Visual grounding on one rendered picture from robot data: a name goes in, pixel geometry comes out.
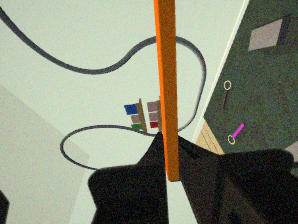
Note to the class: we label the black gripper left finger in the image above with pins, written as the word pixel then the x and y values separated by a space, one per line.
pixel 146 178

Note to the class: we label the orange handle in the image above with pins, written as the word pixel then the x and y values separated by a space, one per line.
pixel 166 51

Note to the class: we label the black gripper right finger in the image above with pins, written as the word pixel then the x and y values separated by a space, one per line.
pixel 203 173

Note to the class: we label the pink-handled white ring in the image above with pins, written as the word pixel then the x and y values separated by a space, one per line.
pixel 237 132

